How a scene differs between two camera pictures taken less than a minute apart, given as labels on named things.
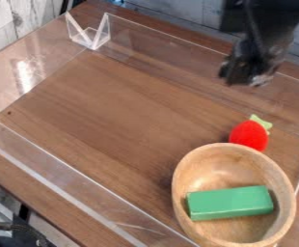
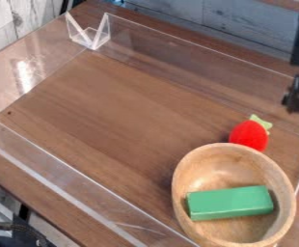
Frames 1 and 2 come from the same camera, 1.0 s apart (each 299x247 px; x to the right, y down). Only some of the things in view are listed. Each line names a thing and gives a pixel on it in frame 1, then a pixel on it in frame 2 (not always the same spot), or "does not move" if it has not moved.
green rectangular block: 221,203 does not move
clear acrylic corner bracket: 93,38 does not move
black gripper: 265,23 → 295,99
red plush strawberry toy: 251,132 does not move
